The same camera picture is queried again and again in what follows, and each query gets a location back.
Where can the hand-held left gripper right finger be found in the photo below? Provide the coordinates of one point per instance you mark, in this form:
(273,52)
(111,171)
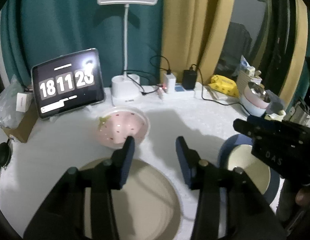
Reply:
(185,160)

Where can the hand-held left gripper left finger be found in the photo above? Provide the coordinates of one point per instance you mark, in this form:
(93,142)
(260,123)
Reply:
(127,160)

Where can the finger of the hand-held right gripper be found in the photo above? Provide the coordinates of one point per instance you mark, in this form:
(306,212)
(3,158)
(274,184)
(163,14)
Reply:
(267,123)
(244,128)

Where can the large blue bowl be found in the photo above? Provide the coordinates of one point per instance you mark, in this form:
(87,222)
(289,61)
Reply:
(223,150)

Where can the pink strawberry bowl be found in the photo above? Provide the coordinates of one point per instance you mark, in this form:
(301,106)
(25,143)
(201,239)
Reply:
(122,127)

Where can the cream bowl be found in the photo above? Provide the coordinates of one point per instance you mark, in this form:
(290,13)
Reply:
(244,170)

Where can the cream plate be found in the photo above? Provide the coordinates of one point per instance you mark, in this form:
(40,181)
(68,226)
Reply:
(150,200)

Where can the person's right hand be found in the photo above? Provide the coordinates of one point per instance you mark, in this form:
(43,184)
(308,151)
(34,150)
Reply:
(304,196)

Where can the light blue bowl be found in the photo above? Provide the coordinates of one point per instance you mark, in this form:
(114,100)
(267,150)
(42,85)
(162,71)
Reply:
(249,110)

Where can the grey cloth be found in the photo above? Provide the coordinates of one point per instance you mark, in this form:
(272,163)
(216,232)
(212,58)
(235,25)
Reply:
(276,102)

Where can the pink steel-lined bowl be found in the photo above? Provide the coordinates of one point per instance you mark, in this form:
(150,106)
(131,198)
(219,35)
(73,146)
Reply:
(252,100)

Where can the white tablecloth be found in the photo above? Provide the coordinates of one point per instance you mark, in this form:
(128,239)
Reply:
(170,120)

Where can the yellow wet wipes pack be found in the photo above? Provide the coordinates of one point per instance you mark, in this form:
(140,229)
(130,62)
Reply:
(223,86)

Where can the white plastic basket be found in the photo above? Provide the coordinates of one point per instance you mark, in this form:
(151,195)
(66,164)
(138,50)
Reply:
(242,80)

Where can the blue and white snack bag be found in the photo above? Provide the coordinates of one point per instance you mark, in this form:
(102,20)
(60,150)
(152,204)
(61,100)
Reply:
(244,65)

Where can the white power strip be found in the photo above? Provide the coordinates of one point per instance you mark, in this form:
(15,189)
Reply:
(185,93)

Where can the black charger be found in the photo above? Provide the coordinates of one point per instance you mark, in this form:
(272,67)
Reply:
(189,80)

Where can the white charger plug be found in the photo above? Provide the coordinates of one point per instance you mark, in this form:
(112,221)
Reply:
(169,82)

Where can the yellow curtain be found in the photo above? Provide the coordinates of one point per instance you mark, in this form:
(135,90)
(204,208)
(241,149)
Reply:
(194,25)
(298,42)

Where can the tablet with clock display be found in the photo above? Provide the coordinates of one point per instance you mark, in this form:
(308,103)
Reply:
(67,85)

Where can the cardboard box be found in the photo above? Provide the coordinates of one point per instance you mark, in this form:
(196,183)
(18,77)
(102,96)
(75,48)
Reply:
(22,130)

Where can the glass window pane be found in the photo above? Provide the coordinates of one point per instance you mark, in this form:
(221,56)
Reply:
(244,10)

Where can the small white box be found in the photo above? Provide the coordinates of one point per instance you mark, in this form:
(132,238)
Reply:
(23,102)

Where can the black round puck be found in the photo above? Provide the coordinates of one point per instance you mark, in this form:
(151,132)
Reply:
(3,153)

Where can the clear plastic bag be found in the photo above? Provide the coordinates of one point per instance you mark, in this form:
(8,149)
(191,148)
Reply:
(7,100)

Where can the teal curtain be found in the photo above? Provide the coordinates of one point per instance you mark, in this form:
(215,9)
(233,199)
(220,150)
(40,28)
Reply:
(57,17)

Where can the black window frame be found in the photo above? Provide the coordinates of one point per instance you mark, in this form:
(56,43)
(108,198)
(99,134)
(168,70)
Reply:
(279,30)

